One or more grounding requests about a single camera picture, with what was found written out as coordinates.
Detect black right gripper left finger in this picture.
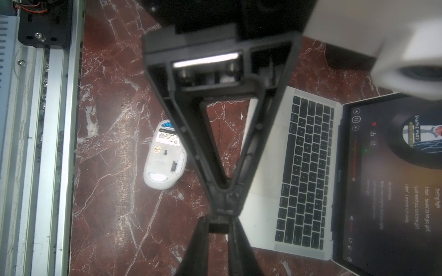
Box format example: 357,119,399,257
175,216,209,276

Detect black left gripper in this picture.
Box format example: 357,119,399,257
140,1,317,41

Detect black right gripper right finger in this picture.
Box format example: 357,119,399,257
228,218,264,276

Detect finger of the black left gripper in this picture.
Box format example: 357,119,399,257
227,31,302,214
142,31,242,216

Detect white wireless mouse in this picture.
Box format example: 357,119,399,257
143,120,188,190

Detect silver laptop with dark screen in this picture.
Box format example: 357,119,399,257
240,87,442,276

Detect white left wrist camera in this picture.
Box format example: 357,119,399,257
304,1,442,101

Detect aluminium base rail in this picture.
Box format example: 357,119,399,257
1,1,85,276

